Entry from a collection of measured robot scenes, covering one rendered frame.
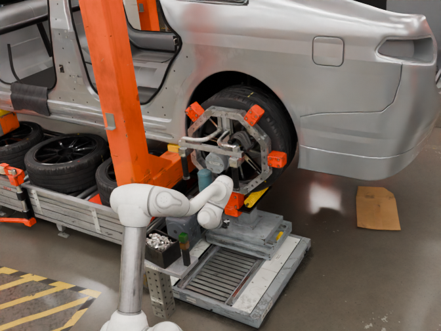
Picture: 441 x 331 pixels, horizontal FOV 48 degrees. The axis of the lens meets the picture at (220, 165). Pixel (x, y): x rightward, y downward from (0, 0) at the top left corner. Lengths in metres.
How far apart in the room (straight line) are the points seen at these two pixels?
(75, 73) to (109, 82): 1.04
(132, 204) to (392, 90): 1.40
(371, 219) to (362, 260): 0.48
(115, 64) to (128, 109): 0.27
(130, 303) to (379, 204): 2.40
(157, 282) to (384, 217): 1.82
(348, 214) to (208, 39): 1.77
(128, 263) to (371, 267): 1.82
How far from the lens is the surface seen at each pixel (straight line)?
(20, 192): 4.08
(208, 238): 3.50
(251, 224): 3.41
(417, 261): 3.58
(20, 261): 3.97
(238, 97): 2.93
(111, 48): 2.73
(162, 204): 2.02
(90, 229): 3.75
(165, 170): 3.25
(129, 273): 2.18
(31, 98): 4.29
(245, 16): 2.83
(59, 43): 3.85
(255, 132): 2.84
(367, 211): 3.97
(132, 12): 7.59
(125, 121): 2.86
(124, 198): 2.12
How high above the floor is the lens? 2.22
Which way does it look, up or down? 29 degrees down
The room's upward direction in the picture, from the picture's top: 5 degrees counter-clockwise
